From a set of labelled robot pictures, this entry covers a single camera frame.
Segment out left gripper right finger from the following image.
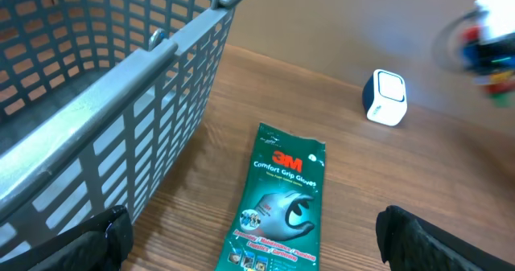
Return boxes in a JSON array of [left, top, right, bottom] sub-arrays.
[[376, 205, 514, 271]]

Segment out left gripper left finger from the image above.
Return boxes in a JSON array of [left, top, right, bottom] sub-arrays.
[[1, 205, 134, 271]]

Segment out white barcode scanner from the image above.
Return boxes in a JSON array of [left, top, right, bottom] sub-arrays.
[[362, 69, 407, 127]]

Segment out green 3M gloves package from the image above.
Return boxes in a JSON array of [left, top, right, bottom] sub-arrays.
[[215, 123, 326, 271]]

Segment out grey plastic shopping basket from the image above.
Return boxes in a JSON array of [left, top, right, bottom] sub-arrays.
[[1, 0, 242, 261]]

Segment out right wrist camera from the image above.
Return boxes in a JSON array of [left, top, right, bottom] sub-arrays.
[[474, 0, 514, 44]]

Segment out red chili sauce bottle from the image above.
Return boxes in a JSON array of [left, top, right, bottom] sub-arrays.
[[462, 26, 514, 107]]

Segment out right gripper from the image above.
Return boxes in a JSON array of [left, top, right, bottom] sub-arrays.
[[463, 38, 514, 76]]

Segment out black right camera cable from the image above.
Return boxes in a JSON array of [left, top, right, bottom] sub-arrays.
[[431, 10, 482, 73]]

